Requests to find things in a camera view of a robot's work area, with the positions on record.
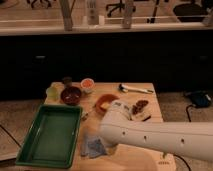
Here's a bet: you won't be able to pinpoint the black cable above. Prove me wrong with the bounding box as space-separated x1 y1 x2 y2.
173 103 198 171

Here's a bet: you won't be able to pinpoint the green plastic tray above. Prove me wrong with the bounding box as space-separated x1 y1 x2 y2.
16 105 82 169

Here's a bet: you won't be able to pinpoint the black device on floor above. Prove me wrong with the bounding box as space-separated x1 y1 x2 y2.
184 91 212 108

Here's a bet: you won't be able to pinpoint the light green cup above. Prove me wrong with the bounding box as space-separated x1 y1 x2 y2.
46 87 59 101

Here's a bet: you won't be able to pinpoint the dark red bowl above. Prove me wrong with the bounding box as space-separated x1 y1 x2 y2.
60 86 82 106

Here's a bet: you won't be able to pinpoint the brown white block eraser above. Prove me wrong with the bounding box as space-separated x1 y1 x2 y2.
131 113 151 122

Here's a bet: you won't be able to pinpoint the blue sponge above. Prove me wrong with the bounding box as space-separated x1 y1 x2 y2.
87 139 106 158

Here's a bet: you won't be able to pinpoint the dark small cup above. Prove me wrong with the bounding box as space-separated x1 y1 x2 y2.
62 77 72 87

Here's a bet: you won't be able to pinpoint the metal spoon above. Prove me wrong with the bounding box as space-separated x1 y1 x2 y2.
81 105 96 121

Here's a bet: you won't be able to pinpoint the yellow banana piece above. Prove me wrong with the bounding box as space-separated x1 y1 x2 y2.
100 102 110 110

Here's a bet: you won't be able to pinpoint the white cup orange contents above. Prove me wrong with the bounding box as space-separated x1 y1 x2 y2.
80 78 95 93

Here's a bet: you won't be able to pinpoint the orange bowl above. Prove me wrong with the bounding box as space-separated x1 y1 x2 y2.
95 94 118 116

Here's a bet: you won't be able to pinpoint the grey folded cloth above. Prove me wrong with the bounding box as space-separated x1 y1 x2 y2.
80 131 99 158

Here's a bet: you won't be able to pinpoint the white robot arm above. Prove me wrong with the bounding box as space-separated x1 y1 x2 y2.
99 100 213 162

